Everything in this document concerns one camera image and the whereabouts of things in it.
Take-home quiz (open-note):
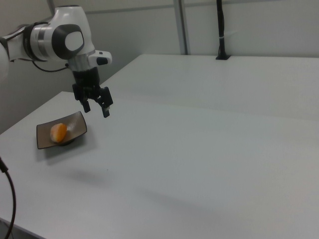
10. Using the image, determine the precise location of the thick black camera cable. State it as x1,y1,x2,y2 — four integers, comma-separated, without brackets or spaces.
0,156,17,239

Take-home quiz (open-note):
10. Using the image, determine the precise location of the square brown ceramic plate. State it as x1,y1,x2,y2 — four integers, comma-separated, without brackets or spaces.
36,111,88,150

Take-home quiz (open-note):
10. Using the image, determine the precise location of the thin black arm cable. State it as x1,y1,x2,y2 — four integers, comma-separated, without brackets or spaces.
31,59,71,73

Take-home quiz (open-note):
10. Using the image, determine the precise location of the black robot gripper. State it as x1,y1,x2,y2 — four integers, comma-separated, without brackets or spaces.
70,67,114,119

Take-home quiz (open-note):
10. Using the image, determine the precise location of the grey partition post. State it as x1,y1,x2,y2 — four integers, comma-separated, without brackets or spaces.
172,0,189,56

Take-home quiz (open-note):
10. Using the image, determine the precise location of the black camera stand pole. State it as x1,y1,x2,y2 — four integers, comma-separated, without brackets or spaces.
215,0,233,61

